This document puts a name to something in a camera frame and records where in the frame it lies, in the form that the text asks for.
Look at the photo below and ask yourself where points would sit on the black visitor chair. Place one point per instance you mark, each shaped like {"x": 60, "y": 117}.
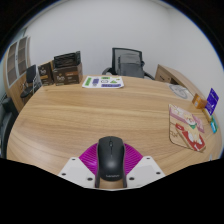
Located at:
{"x": 31, "y": 76}

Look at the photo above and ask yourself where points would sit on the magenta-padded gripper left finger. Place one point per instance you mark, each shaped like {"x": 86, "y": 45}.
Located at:
{"x": 87, "y": 161}

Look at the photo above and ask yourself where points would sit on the orange-brown small box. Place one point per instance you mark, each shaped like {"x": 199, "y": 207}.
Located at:
{"x": 199, "y": 101}

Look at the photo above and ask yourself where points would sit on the black mesh office chair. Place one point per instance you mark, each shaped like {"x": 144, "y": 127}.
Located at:
{"x": 130, "y": 65}

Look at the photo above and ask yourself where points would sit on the green packet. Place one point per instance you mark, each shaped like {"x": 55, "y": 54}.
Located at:
{"x": 214, "y": 125}

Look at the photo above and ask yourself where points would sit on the round grey printed disc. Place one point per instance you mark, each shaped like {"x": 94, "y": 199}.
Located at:
{"x": 180, "y": 91}

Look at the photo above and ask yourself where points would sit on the large brown cardboard box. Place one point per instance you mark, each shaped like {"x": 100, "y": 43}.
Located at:
{"x": 67, "y": 76}

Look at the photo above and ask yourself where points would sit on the purple retail package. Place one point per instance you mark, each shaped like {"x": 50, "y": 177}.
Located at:
{"x": 212, "y": 101}

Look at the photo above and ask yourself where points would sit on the black open-top box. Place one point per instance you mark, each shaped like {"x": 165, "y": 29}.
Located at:
{"x": 67, "y": 59}

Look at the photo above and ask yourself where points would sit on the white round desk grommet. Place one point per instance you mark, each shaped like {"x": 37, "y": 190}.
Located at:
{"x": 211, "y": 157}

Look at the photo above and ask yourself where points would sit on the black computer mouse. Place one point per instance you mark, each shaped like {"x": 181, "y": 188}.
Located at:
{"x": 111, "y": 158}

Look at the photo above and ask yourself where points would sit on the wooden side desk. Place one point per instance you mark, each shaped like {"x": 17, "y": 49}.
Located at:
{"x": 171, "y": 75}

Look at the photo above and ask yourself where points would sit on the long tan box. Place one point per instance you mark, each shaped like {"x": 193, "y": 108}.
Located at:
{"x": 207, "y": 115}

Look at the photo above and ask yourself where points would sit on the black sofa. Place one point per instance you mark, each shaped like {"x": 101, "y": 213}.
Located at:
{"x": 6, "y": 120}

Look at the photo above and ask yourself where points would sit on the wooden shelf unit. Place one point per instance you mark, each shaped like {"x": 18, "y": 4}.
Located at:
{"x": 13, "y": 63}

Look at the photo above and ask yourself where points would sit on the white sheet with coloured stickers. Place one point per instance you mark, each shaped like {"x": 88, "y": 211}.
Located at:
{"x": 102, "y": 82}

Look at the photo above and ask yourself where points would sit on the cartoon print mouse pad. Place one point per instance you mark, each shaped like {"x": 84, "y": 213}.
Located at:
{"x": 186, "y": 128}

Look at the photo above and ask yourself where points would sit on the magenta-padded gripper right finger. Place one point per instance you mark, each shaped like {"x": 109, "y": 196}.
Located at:
{"x": 135, "y": 161}

